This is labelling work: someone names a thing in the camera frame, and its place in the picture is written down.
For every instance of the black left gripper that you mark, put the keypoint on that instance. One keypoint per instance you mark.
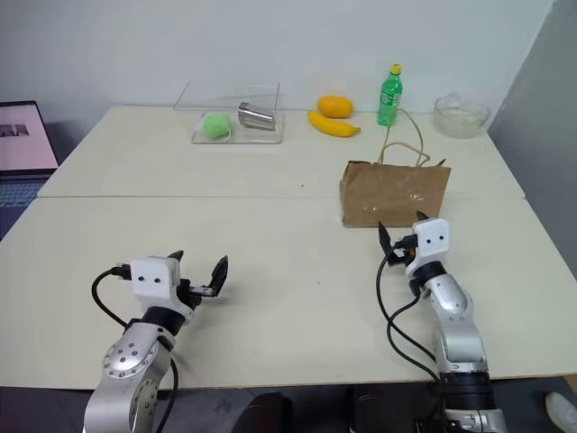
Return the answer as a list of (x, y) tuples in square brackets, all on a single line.
[(195, 291)]

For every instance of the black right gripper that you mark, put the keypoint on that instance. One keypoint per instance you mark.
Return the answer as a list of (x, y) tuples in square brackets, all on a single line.
[(402, 252)]

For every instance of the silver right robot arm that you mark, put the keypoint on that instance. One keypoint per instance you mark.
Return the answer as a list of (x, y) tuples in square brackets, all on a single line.
[(455, 325)]

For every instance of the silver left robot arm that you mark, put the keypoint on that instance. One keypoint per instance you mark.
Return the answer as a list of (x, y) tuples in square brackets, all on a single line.
[(124, 361)]

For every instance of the brown paper bag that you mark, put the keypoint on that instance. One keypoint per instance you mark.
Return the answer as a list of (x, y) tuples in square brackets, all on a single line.
[(392, 194)]

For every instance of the yellow banana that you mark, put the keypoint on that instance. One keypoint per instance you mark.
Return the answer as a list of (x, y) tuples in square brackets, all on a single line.
[(331, 125)]

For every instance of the green plastic bottle yellow cap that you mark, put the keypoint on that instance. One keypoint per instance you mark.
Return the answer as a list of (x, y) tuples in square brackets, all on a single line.
[(389, 97)]

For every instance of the orange mango fruit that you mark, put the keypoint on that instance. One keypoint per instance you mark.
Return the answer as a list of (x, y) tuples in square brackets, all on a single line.
[(334, 106)]

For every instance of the clear plastic box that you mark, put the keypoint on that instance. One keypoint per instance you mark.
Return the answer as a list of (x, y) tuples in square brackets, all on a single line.
[(252, 135)]

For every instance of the green fuzzy ball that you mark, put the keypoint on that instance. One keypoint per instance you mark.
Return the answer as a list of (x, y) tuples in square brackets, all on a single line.
[(216, 125)]

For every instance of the silver metal cup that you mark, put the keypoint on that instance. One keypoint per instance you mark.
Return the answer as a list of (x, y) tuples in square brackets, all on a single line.
[(256, 117)]

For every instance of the dark rounded shape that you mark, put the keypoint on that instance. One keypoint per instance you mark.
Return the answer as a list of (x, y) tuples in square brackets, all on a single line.
[(266, 412)]

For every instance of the open laptop computer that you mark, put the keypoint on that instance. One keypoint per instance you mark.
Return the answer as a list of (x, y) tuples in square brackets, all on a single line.
[(22, 144)]

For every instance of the white shoe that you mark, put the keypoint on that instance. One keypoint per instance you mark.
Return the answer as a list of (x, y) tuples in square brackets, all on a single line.
[(562, 408)]

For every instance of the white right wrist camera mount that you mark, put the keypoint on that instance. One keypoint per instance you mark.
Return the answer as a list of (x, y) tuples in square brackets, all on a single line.
[(432, 239)]

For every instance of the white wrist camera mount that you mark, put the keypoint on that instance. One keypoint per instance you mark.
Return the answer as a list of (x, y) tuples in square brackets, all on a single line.
[(151, 282), (432, 239)]

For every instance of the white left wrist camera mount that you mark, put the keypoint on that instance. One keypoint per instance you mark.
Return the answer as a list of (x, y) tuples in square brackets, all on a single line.
[(151, 282)]

